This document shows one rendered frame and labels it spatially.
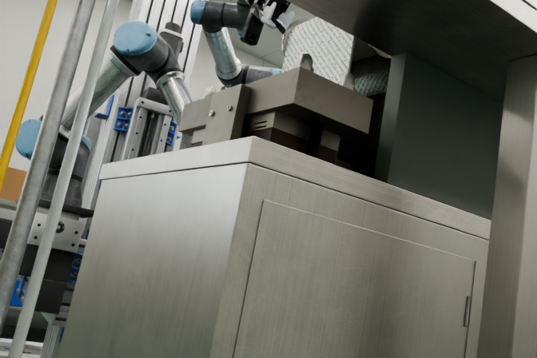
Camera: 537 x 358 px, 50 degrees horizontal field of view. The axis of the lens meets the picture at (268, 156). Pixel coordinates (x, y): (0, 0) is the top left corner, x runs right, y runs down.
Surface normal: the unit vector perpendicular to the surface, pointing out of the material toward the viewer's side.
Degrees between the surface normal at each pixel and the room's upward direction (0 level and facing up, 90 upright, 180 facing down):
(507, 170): 90
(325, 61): 90
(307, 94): 90
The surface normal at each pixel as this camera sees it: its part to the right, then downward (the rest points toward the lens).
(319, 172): 0.57, -0.07
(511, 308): -0.80, -0.27
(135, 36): -0.18, -0.35
